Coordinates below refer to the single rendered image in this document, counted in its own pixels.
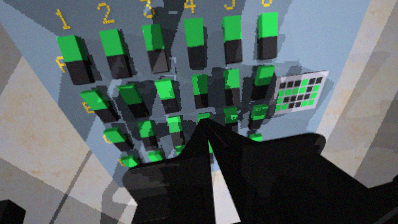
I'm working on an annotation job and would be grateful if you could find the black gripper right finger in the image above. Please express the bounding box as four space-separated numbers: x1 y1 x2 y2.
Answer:
205 118 326 221

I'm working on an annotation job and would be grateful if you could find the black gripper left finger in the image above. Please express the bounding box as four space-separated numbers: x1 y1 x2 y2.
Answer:
122 119 216 222

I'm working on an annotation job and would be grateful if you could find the grey switch panel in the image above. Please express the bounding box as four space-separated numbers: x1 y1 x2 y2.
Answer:
0 0 371 188

